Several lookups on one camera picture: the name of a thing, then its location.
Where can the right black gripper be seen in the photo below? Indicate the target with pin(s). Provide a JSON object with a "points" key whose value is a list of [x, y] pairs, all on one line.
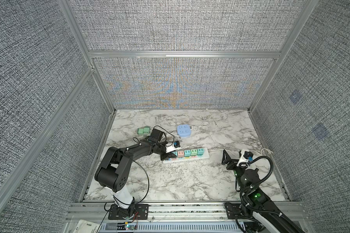
{"points": [[234, 164]]}

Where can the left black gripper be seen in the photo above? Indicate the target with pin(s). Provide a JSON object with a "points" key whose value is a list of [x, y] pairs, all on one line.
{"points": [[166, 156]]}

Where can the teal plug cube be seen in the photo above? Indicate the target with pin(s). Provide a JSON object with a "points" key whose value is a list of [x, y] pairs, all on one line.
{"points": [[175, 153], [200, 151], [187, 153]]}

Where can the long white power strip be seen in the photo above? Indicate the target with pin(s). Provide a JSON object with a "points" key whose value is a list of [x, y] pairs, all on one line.
{"points": [[191, 158]]}

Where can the green plug cube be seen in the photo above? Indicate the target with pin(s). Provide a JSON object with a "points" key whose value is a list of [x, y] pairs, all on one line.
{"points": [[194, 152], [146, 130], [140, 131]]}

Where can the blue square power strip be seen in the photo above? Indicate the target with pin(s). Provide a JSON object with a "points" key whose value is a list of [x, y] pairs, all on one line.
{"points": [[184, 130]]}

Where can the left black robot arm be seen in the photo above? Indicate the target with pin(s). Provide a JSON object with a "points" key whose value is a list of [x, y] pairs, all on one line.
{"points": [[115, 167]]}

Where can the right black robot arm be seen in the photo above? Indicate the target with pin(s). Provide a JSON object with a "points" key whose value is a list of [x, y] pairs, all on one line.
{"points": [[256, 211]]}

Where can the white label box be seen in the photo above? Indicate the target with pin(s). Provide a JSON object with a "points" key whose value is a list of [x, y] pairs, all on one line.
{"points": [[84, 226]]}

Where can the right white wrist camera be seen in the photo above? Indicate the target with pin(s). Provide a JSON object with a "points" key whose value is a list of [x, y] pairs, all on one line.
{"points": [[246, 156]]}

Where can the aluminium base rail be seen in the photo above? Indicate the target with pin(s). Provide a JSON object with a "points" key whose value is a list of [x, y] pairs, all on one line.
{"points": [[171, 217]]}

